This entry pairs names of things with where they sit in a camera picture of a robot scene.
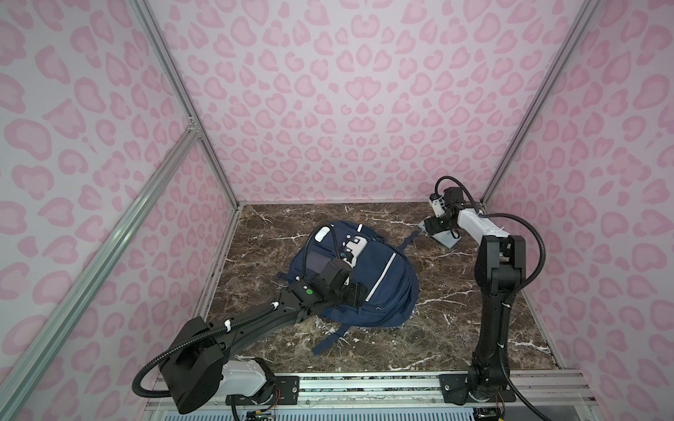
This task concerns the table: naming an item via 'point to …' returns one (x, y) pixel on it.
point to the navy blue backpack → (384, 268)
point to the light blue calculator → (445, 239)
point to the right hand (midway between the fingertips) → (442, 222)
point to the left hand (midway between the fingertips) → (361, 289)
